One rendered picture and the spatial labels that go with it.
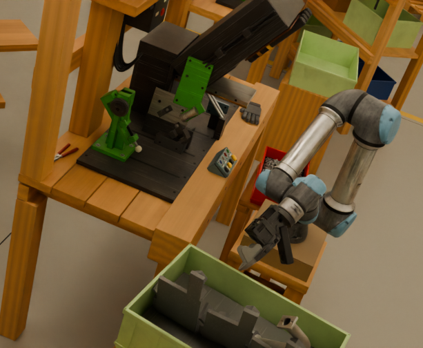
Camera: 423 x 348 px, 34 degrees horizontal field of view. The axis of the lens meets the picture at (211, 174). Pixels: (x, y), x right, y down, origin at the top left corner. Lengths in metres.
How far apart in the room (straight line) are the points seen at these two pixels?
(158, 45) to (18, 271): 1.11
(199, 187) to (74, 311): 0.98
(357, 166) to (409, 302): 1.96
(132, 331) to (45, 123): 0.82
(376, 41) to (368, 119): 3.08
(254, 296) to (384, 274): 2.05
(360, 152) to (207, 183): 0.74
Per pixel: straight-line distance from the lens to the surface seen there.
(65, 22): 2.34
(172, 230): 2.54
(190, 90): 2.95
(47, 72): 2.44
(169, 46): 3.06
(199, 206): 2.70
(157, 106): 3.03
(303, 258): 2.60
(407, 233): 4.82
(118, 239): 3.85
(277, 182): 2.21
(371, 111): 2.31
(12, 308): 3.14
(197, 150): 3.03
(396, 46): 5.63
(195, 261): 2.43
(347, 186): 2.44
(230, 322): 2.09
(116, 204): 2.63
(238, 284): 2.39
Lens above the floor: 2.47
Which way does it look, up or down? 33 degrees down
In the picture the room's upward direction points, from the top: 18 degrees clockwise
